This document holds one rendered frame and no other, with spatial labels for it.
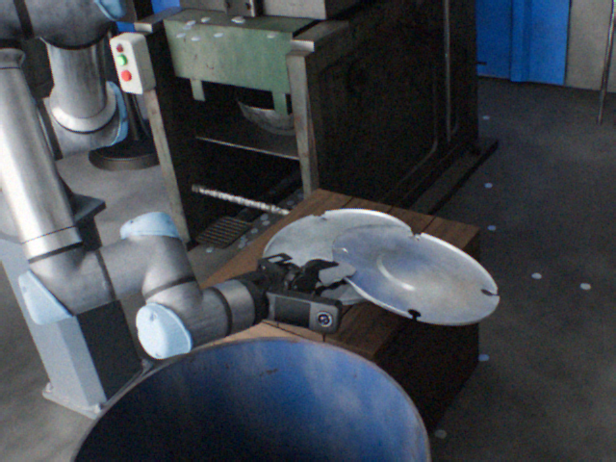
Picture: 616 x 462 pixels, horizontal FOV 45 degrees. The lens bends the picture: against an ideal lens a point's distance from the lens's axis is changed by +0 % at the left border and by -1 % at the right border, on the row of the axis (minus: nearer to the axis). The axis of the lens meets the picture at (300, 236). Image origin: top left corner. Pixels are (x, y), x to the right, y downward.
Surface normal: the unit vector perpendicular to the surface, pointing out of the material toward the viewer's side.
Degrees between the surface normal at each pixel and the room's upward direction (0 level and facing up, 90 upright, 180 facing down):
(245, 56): 90
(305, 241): 0
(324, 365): 88
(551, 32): 90
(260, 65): 90
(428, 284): 21
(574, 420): 0
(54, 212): 62
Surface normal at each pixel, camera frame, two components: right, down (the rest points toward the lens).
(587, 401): -0.12, -0.83
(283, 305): -0.30, 0.31
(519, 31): -0.57, 0.51
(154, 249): 0.21, -0.27
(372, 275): 0.24, -0.85
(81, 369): 0.24, 0.51
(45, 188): 0.65, -0.18
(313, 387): -0.36, 0.51
